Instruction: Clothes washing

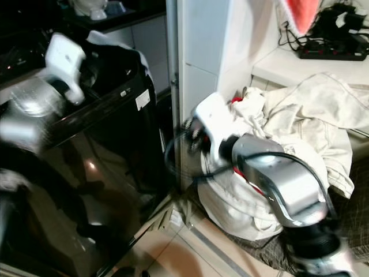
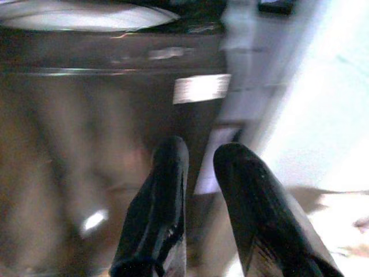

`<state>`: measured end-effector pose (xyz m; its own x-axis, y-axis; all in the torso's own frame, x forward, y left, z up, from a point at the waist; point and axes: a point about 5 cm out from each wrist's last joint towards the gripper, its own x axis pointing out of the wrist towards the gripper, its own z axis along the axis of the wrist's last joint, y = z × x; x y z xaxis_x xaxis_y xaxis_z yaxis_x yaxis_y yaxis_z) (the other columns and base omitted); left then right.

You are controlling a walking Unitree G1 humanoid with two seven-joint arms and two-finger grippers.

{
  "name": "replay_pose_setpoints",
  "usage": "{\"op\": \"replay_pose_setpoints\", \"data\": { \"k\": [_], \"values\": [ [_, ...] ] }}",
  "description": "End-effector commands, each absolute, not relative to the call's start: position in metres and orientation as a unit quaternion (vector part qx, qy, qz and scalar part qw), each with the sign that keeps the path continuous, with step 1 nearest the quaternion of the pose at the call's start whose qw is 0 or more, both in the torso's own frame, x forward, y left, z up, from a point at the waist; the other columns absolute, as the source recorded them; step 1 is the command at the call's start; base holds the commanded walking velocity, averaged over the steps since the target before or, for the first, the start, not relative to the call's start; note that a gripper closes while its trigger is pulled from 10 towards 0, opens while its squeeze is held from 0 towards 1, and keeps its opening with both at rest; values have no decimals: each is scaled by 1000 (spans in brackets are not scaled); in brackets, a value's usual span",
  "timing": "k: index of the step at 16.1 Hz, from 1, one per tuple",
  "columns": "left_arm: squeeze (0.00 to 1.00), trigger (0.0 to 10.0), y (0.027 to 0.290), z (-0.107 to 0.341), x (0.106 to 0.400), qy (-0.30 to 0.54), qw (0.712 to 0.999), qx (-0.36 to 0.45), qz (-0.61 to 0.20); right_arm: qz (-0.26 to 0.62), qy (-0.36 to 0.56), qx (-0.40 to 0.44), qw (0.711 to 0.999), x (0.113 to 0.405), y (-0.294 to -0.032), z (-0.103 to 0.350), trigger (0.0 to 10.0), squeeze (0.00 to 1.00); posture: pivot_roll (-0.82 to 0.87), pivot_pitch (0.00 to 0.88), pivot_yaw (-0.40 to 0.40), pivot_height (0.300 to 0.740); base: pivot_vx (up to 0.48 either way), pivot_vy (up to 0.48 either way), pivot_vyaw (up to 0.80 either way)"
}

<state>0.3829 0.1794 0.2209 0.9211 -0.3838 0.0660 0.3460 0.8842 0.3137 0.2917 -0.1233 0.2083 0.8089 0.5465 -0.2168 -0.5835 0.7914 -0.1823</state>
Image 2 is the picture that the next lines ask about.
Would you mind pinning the dark grey washing machine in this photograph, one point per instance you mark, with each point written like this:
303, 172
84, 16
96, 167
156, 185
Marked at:
95, 138

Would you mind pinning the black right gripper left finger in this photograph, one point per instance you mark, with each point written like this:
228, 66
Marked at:
157, 207

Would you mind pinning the white washing machine lid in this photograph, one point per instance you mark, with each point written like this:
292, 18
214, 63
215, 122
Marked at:
86, 15

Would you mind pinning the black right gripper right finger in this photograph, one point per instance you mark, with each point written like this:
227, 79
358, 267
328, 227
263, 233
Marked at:
253, 202

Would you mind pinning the white label sticker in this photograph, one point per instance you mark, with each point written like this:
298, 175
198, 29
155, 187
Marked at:
200, 87

